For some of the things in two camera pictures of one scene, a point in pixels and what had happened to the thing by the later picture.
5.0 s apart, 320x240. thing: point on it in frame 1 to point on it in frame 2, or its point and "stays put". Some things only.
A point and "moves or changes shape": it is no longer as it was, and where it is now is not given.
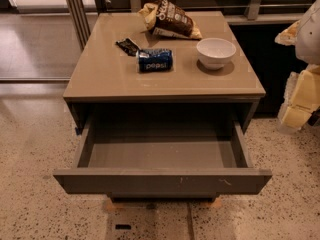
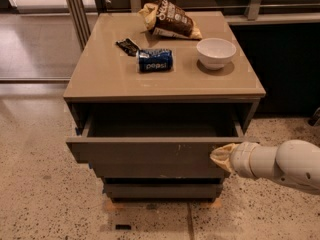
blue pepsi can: x=154 y=60 stays put
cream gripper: x=309 y=39 to x=240 y=159
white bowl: x=215 y=53 stays put
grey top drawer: x=162 y=155 moves or changes shape
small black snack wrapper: x=128 y=46 stays put
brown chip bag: x=166 y=17 stays put
